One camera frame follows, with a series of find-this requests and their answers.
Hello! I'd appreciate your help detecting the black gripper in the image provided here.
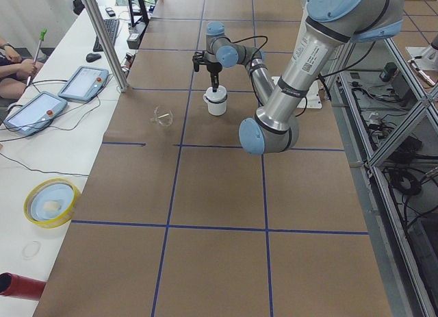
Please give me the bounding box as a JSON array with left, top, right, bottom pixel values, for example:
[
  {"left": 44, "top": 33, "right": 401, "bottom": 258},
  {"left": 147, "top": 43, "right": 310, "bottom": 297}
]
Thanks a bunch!
[{"left": 207, "top": 62, "right": 222, "bottom": 92}]

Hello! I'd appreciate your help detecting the clear plastic funnel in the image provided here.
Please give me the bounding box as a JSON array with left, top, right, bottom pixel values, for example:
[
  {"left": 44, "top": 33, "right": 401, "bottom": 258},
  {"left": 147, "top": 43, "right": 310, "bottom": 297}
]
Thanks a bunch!
[{"left": 150, "top": 105, "right": 173, "bottom": 127}]

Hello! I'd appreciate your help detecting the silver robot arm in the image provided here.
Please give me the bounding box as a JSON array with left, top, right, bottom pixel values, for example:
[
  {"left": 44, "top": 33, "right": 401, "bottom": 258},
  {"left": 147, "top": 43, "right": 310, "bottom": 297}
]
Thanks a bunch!
[{"left": 204, "top": 0, "right": 405, "bottom": 155}]

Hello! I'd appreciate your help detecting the white enamel mug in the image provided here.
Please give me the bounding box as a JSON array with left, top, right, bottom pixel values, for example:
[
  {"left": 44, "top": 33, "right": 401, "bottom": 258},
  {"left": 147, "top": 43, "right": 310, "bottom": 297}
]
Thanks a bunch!
[{"left": 203, "top": 98, "right": 227, "bottom": 116}]

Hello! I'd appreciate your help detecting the black computer box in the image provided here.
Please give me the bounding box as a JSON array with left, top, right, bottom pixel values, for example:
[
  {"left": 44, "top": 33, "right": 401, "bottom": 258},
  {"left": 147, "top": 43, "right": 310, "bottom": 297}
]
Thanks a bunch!
[{"left": 127, "top": 22, "right": 147, "bottom": 50}]

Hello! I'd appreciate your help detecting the black keyboard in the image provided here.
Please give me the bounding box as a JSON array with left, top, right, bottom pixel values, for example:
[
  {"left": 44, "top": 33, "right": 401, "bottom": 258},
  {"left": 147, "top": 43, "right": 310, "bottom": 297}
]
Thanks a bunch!
[{"left": 92, "top": 18, "right": 120, "bottom": 53}]

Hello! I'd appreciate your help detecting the black computer mouse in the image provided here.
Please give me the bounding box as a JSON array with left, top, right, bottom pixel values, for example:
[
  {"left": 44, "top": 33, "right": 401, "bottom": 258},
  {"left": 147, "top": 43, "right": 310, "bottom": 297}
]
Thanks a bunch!
[{"left": 86, "top": 53, "right": 102, "bottom": 63}]

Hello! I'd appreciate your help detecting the far teach pendant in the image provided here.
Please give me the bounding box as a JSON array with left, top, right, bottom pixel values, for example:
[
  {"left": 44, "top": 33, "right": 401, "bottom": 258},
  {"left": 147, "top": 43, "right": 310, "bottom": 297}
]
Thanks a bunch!
[{"left": 57, "top": 66, "right": 109, "bottom": 102}]

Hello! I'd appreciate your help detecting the teach pendant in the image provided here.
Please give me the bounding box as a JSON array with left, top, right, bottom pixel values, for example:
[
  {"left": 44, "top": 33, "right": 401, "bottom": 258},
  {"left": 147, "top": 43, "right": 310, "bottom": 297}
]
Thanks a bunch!
[
  {"left": 3, "top": 91, "right": 67, "bottom": 136},
  {"left": 57, "top": 66, "right": 109, "bottom": 102}
]

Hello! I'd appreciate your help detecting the near teach pendant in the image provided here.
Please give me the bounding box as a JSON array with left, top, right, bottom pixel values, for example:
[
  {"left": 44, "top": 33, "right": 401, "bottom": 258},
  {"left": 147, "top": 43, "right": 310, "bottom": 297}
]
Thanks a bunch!
[{"left": 3, "top": 91, "right": 67, "bottom": 136}]

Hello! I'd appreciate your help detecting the green tipped grabber stick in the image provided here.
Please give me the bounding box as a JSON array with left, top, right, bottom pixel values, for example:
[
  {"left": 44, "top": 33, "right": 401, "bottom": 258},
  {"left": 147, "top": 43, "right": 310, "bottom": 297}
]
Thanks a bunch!
[{"left": 26, "top": 28, "right": 47, "bottom": 87}]

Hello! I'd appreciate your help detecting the seated person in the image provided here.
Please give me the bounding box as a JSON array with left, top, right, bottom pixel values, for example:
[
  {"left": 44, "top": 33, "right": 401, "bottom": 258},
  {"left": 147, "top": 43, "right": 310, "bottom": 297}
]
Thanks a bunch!
[{"left": 1, "top": 38, "right": 44, "bottom": 101}]

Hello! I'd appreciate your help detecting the yellow tape roll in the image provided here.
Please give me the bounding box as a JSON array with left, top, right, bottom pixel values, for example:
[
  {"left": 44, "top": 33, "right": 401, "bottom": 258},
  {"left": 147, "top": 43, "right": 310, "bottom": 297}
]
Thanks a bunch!
[{"left": 23, "top": 178, "right": 81, "bottom": 229}]

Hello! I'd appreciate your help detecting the red cylinder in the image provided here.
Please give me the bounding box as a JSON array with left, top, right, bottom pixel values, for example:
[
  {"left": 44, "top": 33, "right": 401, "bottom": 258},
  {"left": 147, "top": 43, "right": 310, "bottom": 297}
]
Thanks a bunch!
[{"left": 1, "top": 272, "right": 46, "bottom": 301}]

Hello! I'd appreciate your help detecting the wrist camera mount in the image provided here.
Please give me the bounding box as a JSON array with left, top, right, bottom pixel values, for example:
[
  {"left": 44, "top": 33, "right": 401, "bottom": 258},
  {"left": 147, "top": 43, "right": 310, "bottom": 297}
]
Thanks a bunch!
[{"left": 192, "top": 51, "right": 209, "bottom": 73}]

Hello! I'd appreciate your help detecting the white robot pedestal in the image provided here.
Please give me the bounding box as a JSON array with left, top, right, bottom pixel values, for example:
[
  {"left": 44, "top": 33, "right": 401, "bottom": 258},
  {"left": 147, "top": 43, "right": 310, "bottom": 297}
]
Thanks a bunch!
[{"left": 270, "top": 75, "right": 323, "bottom": 109}]

